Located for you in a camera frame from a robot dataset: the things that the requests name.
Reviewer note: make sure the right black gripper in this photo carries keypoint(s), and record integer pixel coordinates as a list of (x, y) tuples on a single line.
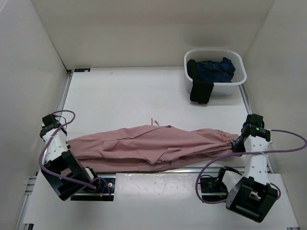
[(236, 147)]

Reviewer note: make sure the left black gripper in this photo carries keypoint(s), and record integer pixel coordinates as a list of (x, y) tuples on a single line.
[(50, 122)]

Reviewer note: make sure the pink trousers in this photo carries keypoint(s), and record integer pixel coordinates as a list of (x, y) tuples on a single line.
[(149, 148)]

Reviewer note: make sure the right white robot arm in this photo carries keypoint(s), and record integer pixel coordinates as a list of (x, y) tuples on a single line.
[(250, 193)]

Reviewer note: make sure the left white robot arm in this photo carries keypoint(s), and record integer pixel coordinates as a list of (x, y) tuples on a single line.
[(58, 164)]

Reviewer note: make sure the black trousers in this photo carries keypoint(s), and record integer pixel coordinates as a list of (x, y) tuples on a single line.
[(201, 87)]

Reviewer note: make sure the blue denim trousers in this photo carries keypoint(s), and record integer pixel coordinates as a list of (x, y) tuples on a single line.
[(219, 72)]

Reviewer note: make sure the white plastic basket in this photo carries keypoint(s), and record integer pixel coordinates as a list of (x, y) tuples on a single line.
[(217, 54)]

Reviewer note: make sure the blue label sticker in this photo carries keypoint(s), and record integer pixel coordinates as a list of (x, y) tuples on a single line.
[(82, 70)]

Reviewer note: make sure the left aluminium rail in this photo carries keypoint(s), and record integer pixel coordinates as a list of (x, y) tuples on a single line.
[(59, 106)]

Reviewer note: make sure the front aluminium rail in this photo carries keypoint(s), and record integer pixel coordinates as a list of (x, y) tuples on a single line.
[(184, 170)]

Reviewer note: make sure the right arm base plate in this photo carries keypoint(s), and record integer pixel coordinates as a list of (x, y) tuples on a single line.
[(212, 189)]

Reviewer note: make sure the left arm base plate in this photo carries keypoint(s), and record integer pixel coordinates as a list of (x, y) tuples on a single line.
[(105, 191)]

